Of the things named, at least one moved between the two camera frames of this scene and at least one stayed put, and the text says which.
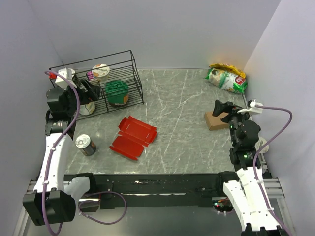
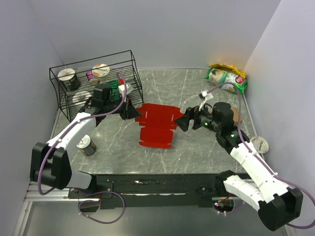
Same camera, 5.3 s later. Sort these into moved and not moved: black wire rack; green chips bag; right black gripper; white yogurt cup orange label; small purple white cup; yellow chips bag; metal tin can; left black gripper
Moved: left black gripper; right black gripper
Not moved: yellow chips bag; metal tin can; small purple white cup; black wire rack; white yogurt cup orange label; green chips bag
